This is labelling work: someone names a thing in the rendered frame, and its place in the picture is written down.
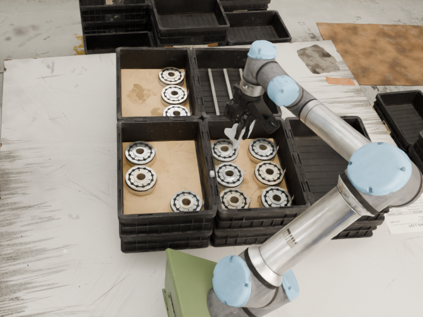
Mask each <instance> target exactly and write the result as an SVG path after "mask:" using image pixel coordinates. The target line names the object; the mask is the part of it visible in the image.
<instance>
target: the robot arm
mask: <svg viewBox="0 0 423 317"><path fill-rule="evenodd" d="M276 54H277V48H276V46H275V45H274V44H273V43H271V42H268V41H266V40H258V41H255V42H253V43H252V45H251V48H250V50H249V53H248V54H247V60H246V63H245V67H244V71H243V74H242V78H241V81H239V82H238V83H237V84H235V85H234V88H233V89H234V90H235V92H234V96H233V98H232V99H230V101H229V102H227V104H226V107H225V111H224V114H223V116H224V117H226V118H227V119H228V120H230V121H231V122H236V124H234V125H233V127H232V128H226V129H225V131H224V132H225V134H226V135H227V136H228V137H229V138H230V139H231V140H232V141H233V145H232V146H233V148H234V149H235V148H237V147H238V146H239V144H240V141H241V139H242V136H243V135H244V137H243V140H246V139H247V138H248V137H249V135H250V134H251V131H252V129H253V127H254V125H255V123H256V120H258V121H259V122H260V124H261V125H262V127H263V128H264V129H265V130H266V132H267V134H272V133H273V132H275V131H276V130H277V129H278V128H279V127H280V124H279V123H278V121H277V119H276V118H275V117H274V115H273V114H272V112H271V111H270V110H269V108H268V107H267V106H266V104H265V102H264V101H263V100H262V95H263V93H264V91H266V93H267V94H268V96H269V98H270V99H271V100H272V101H273V102H274V103H275V104H276V105H278V106H284V107H285V108H286V109H287V110H289V111H290V112H291V113H292V114H293V115H295V116H296V117H297V118H298V119H299V120H301V121H302V122H303V123H305V124H306V125H307V126H308V127H309V128H310V129H311V130H312V131H314V132H315V133H316V134H317V135H318V136H319V137H321V139H323V140H324V141H325V142H326V143H327V144H328V145H330V146H331V147H332V148H333V149H334V150H335V151H336V152H337V153H339V154H340V155H341V156H342V157H343V158H345V159H346V160H347V161H348V162H349V164H348V166H347V169H346V170H345V171H344V172H342V173H341V174H340V175H339V180H338V184H337V185H336V186H335V188H333V189H332V190H331V191H329V192H328V193H327V194H326V195H324V196H323V197H322V198H320V199H319V200H318V201H317V202H315V203H314V204H313V205H311V206H310V207H309V208H308V209H306V210H305V211H304V212H303V213H302V214H300V215H299V216H297V217H296V218H295V219H294V220H293V221H291V222H290V223H288V224H287V225H286V226H285V227H284V228H282V229H281V230H280V231H279V232H277V233H276V234H275V235H273V236H272V237H271V238H270V239H268V240H267V241H266V242H264V243H263V244H262V245H260V246H259V245H251V246H249V247H248V248H246V249H245V250H244V251H243V252H242V253H240V254H239V255H238V256H236V255H228V256H226V257H224V258H222V259H221V260H220V261H219V262H218V263H217V265H216V266H215V269H214V271H213V279H212V282H213V287H212V288H211V289H210V290H209V291H208V294H207V306H208V310H209V313H210V316H211V317H263V316H265V315H267V314H269V313H270V312H272V311H274V310H276V309H278V308H280V307H282V306H284V305H285V304H287V303H289V302H292V300H294V299H296V298H297V297H298V296H299V294H300V288H299V285H298V281H297V279H296V277H295V275H294V273H293V271H292V269H291V268H293V267H294V266H295V265H297V264H298V263H300V262H301V261H302V260H303V259H305V258H306V257H308V256H309V255H310V254H311V253H313V252H314V251H316V250H317V249H318V248H320V247H321V246H322V245H323V244H325V243H326V242H328V241H329V240H330V239H331V238H333V237H334V236H336V235H337V234H338V233H340V232H341V231H342V230H344V229H345V228H347V227H348V226H349V225H350V224H352V223H353V222H355V221H356V220H357V219H358V218H360V217H361V216H363V215H368V216H374V215H376V214H377V213H379V212H380V211H381V210H383V209H384V208H386V207H387V206H388V207H391V208H404V207H407V206H410V205H411V204H413V203H415V202H416V200H418V198H420V195H421V194H422V192H423V175H422V172H421V171H420V169H419V168H418V166H416V165H415V164H414V163H413V162H412V161H411V160H410V159H409V158H408V156H407V154H406V153H405V152H403V151H402V150H401V149H399V148H397V147H395V146H394V145H391V144H389V143H385V142H373V143H372V142H370V141H369V140H368V139H367V138H366V137H364V136H363V135H362V134H360V132H358V131H357V130H355V129H354V128H353V127H352V126H351V125H349V124H348V123H346V122H345V121H344V120H343V119H342V118H340V117H339V116H338V115H336V114H335V113H334V112H333V111H331V110H330V109H329V108H328V107H327V106H325V105H324V104H323V103H321V102H320V101H319V100H318V99H317V98H315V97H314V96H313V95H312V94H310V93H309V92H308V91H307V90H305V89H304V88H303V87H302V86H301V85H299V83H297V81H295V80H294V79H293V78H292V77H290V76H289V75H288V74H287V73H286V72H285V70H284V69H283V68H282V67H281V66H280V64H279V63H278V62H277V61H276V60H275V58H276V56H277V55H276ZM232 101H233V102H232ZM226 110H227V112H226ZM225 112H226V114H225ZM244 132H245V133H244Z"/></svg>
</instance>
